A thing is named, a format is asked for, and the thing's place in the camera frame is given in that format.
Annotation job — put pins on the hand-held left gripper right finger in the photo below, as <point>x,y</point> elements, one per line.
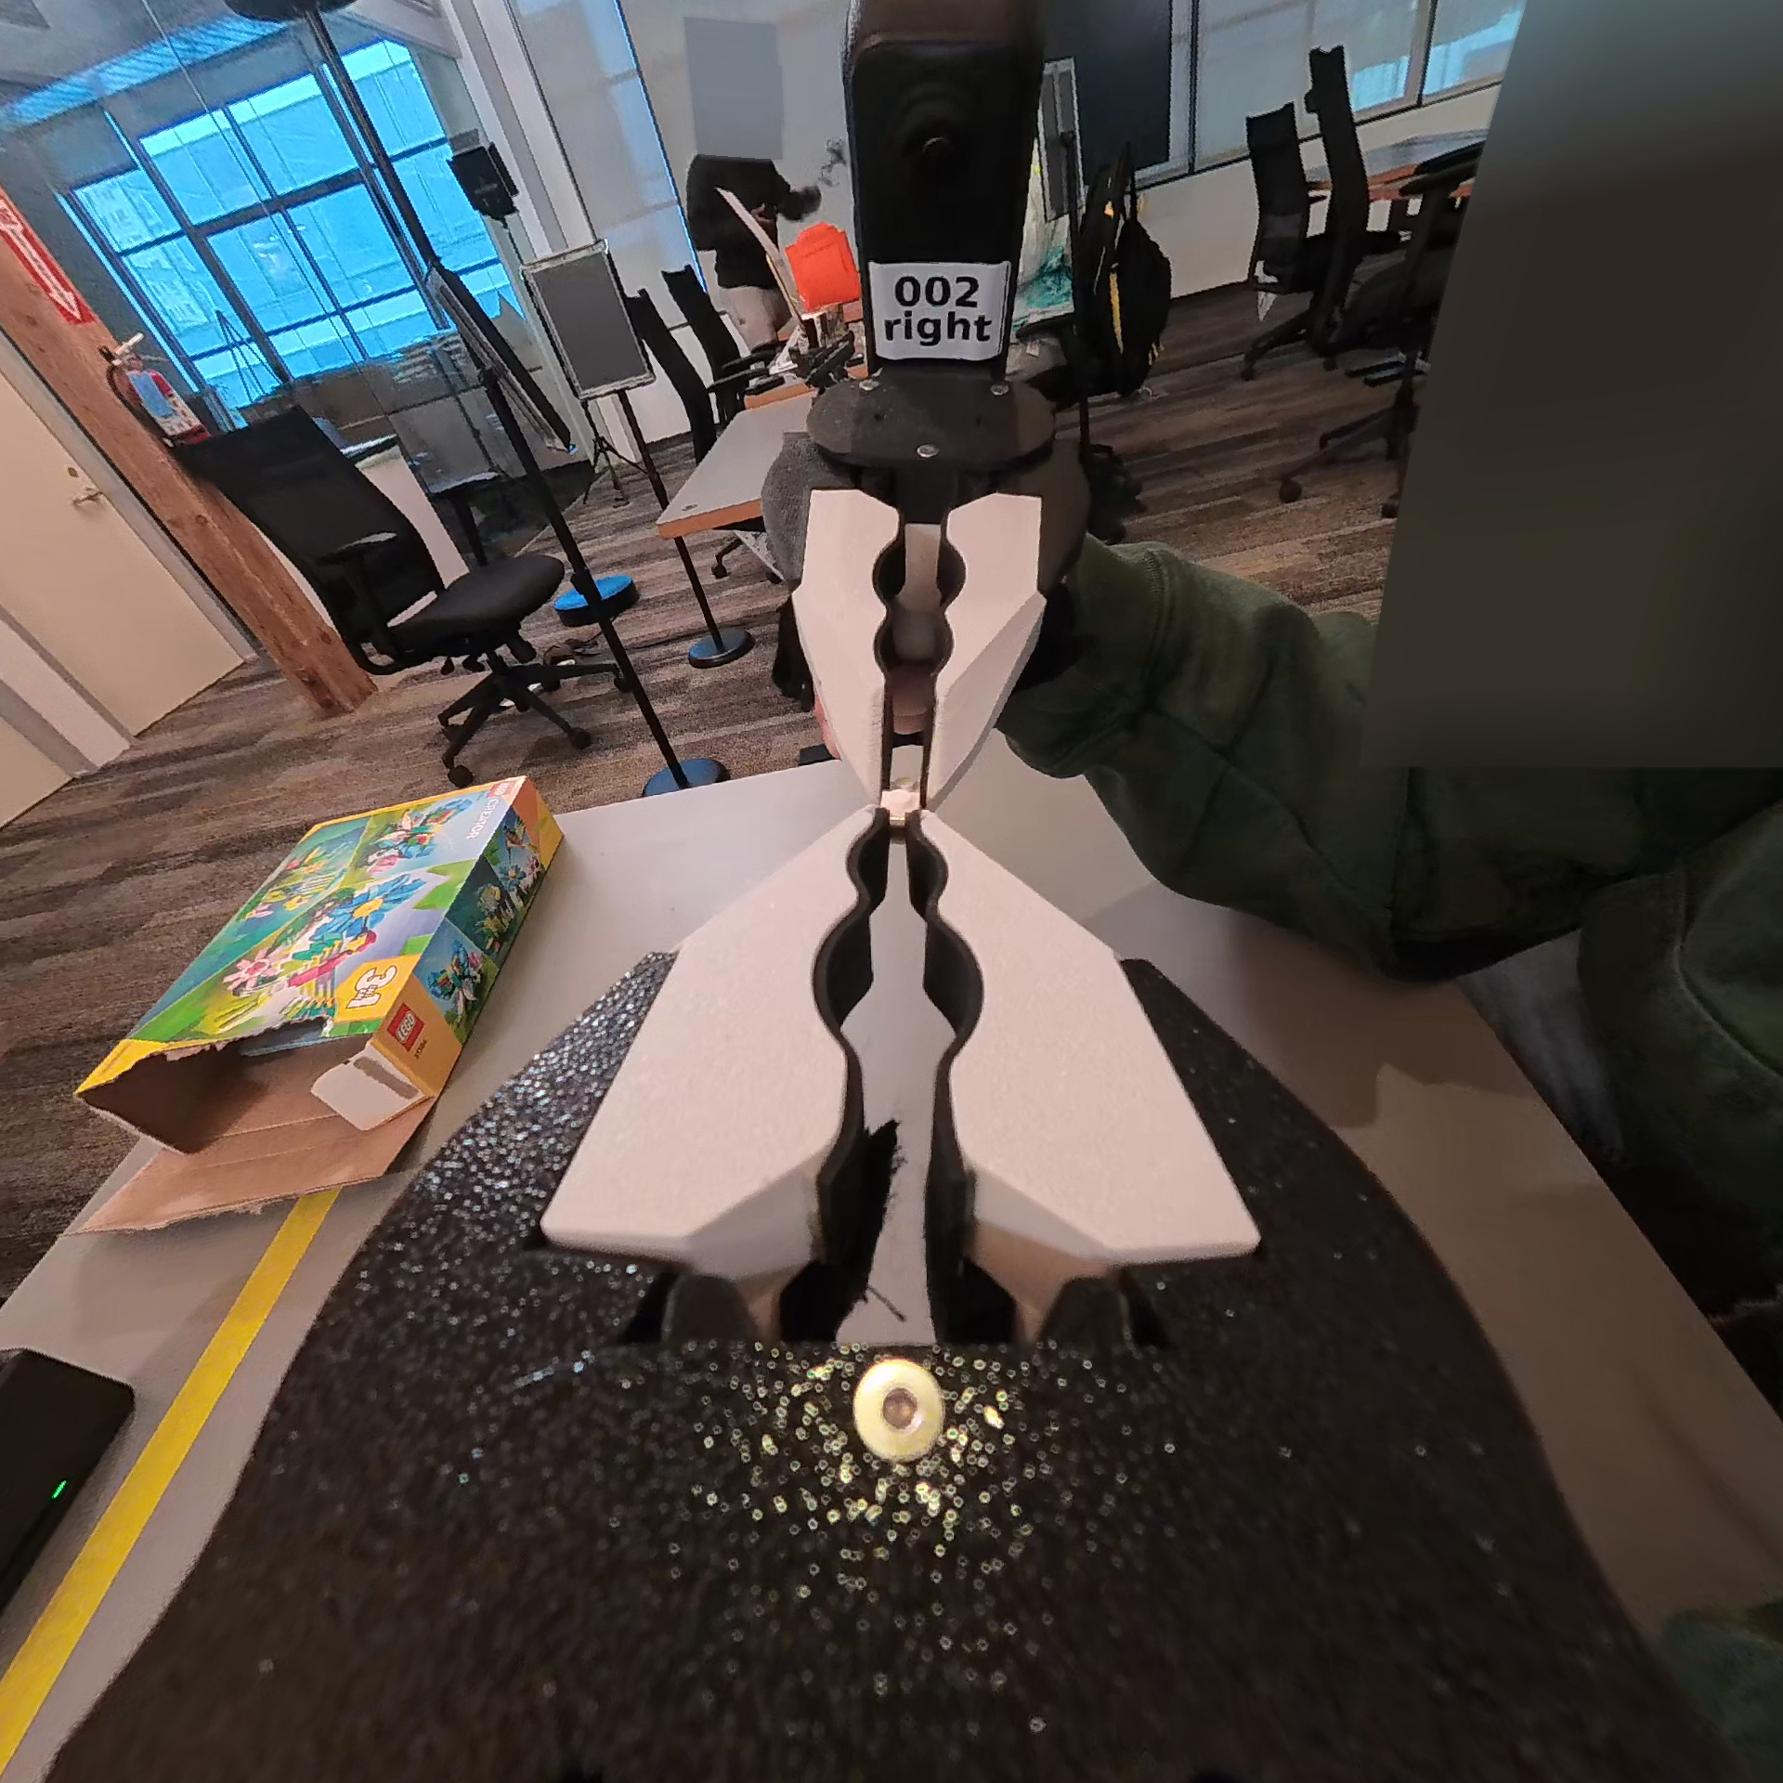
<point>1088,1101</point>

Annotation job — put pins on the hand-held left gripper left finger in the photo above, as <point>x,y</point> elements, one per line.
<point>712,1101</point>

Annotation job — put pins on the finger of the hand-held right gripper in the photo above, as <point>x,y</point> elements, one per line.
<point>997,614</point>
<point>837,614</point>

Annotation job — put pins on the person's right forearm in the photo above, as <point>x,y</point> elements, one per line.
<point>1226,753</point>

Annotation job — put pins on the lego box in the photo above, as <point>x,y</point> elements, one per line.
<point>350,919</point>

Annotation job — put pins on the orange bag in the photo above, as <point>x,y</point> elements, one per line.
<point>821,266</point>

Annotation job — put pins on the black backpack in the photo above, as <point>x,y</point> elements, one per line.
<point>1129,294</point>

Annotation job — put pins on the blue round stand base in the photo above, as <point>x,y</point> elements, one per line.
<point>597,600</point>

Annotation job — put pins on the black light stand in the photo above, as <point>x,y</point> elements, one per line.
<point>557,488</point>

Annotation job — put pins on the black mesh office chair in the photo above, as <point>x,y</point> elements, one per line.
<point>1296,209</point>

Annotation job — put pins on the whiteboard easel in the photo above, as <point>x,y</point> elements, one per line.
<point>585,321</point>

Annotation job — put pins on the black armrest office chair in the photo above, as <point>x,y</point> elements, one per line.
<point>350,557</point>

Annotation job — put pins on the person's green jacket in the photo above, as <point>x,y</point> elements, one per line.
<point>1701,1087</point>

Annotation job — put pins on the yellow tape strip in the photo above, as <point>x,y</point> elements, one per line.
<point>181,1422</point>

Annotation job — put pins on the wooden pillar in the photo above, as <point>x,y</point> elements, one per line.
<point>181,515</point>

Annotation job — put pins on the red fire extinguisher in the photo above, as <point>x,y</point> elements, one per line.
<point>140,391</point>

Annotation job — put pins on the black power station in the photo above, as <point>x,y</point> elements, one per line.
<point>51,1449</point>

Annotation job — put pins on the beige door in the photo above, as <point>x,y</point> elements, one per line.
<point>85,557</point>

